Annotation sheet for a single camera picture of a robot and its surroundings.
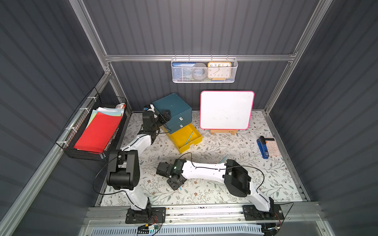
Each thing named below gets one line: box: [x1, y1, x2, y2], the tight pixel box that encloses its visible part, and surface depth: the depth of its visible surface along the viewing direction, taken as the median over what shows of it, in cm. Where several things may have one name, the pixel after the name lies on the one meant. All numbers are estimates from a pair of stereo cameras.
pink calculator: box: [264, 137, 282, 157], surface depth 99 cm
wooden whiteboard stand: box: [210, 129, 238, 136], surface depth 104 cm
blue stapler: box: [256, 135, 270, 159], surface depth 98 cm
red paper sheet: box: [73, 111, 123, 154], surface depth 77 cm
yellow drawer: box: [167, 122, 203, 154], surface depth 104 cm
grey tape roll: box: [191, 62, 208, 81], surface depth 89 cm
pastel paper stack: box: [86, 106, 125, 129], surface depth 79 cm
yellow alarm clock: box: [207, 61, 232, 81], surface depth 90 cm
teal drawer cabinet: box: [152, 92, 193, 135], surface depth 96 cm
